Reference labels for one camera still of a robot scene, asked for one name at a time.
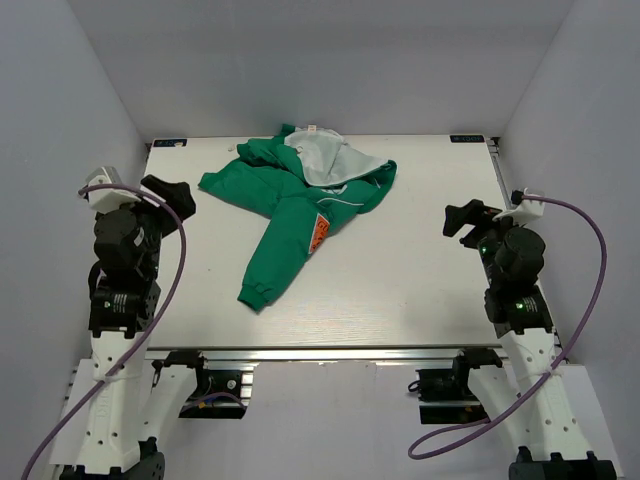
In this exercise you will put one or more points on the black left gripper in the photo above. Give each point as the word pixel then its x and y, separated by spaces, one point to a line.
pixel 177 194

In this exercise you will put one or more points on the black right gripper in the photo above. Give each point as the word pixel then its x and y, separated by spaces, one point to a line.
pixel 473 213

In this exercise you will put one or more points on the green jacket with white lining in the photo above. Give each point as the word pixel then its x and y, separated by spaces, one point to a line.
pixel 309 183

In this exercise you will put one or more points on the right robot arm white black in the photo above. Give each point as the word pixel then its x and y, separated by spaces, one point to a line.
pixel 526 402

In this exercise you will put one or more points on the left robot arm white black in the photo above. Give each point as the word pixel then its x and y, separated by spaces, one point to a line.
pixel 124 436

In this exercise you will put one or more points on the blue label sticker left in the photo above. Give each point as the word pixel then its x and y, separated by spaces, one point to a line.
pixel 169 143

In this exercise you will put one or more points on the blue label sticker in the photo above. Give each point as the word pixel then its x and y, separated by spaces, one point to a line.
pixel 463 139
pixel 169 143

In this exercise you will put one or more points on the blue label sticker right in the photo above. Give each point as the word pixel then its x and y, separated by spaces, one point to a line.
pixel 463 139

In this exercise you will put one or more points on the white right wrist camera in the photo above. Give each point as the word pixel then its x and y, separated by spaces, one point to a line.
pixel 526 207

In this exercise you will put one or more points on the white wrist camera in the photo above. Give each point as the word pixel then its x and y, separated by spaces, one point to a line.
pixel 104 201
pixel 526 207

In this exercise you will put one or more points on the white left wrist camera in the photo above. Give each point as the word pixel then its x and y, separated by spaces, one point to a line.
pixel 104 201

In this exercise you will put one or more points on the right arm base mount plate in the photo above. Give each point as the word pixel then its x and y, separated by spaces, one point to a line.
pixel 443 394

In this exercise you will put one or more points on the aluminium table front rail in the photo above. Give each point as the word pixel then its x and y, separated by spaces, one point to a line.
pixel 329 354

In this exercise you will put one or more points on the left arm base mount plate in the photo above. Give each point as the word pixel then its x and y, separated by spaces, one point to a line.
pixel 217 394

